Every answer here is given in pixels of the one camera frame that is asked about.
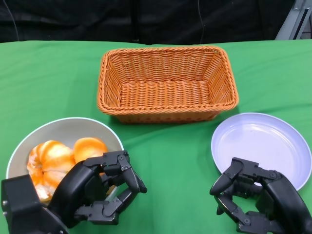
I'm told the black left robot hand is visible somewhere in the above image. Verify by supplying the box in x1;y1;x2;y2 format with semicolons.
48;150;148;229

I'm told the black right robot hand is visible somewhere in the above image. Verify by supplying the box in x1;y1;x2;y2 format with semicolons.
209;157;312;234

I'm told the oval orange bread roll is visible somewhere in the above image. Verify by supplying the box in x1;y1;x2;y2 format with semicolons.
73;137;109;164

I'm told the round ring-shaped orange bread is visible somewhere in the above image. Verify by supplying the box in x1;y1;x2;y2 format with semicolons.
26;140;76;203

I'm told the grey round bowl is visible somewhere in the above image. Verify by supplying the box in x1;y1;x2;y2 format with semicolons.
6;117;124;204

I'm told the lavender round plate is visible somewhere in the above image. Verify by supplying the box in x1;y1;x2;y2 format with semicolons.
211;112;312;192

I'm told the orange wicker basket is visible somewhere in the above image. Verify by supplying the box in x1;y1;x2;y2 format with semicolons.
97;45;239;124

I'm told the green tablecloth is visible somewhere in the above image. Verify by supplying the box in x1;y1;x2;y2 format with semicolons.
0;39;312;234

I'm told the black backdrop curtain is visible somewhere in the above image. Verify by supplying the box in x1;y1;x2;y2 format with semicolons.
0;0;293;46

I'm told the grey aluminium frame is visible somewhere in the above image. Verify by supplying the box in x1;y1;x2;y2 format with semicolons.
275;0;312;40

